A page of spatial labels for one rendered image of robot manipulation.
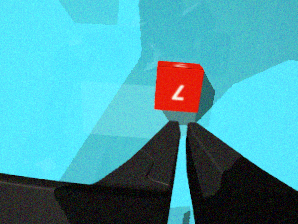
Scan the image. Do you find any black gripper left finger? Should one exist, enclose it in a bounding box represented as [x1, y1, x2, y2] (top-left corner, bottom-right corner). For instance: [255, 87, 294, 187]
[0, 120, 181, 224]

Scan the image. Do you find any red block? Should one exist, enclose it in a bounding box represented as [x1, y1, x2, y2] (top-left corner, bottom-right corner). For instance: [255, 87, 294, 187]
[153, 61, 205, 112]

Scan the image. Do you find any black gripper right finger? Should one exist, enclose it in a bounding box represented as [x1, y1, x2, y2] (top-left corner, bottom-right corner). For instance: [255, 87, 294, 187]
[185, 123, 298, 224]

